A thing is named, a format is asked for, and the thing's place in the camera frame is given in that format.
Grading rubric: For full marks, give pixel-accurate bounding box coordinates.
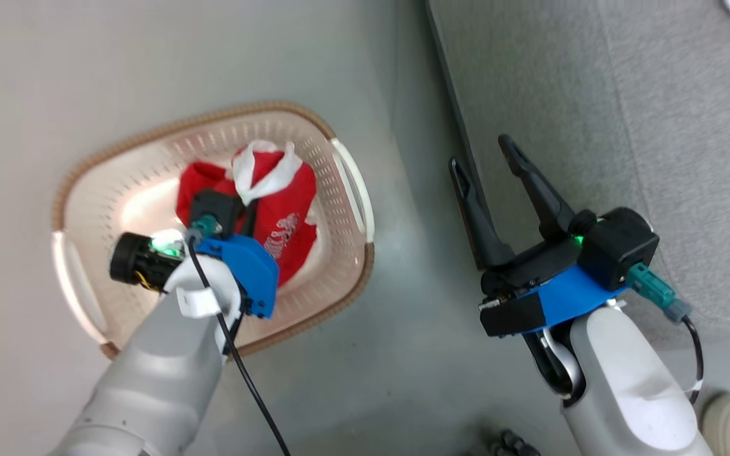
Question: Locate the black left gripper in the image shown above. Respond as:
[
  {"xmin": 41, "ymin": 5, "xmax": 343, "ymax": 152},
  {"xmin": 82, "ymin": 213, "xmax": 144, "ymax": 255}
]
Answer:
[{"xmin": 109, "ymin": 231, "xmax": 188, "ymax": 293}]

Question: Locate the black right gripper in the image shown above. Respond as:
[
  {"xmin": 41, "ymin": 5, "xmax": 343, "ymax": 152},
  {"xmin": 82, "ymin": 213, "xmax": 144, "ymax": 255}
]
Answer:
[{"xmin": 448, "ymin": 134, "xmax": 586, "ymax": 338}]

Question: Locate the red and white jersey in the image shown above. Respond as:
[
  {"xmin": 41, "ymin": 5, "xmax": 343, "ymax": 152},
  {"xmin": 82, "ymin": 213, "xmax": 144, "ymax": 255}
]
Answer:
[{"xmin": 176, "ymin": 139, "xmax": 319, "ymax": 287}]

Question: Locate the grey fabric sofa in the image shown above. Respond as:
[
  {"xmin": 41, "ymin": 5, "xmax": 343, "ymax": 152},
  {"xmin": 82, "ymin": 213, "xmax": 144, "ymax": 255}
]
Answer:
[{"xmin": 426, "ymin": 0, "xmax": 730, "ymax": 330}]

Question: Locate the pink plastic laundry basket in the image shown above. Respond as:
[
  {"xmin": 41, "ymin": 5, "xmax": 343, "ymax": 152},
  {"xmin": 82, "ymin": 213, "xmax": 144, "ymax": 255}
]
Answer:
[{"xmin": 51, "ymin": 100, "xmax": 376, "ymax": 362}]

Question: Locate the small black floor object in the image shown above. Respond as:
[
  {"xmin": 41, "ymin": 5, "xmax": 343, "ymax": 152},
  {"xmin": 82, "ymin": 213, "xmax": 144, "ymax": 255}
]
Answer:
[{"xmin": 482, "ymin": 429, "xmax": 541, "ymax": 456}]

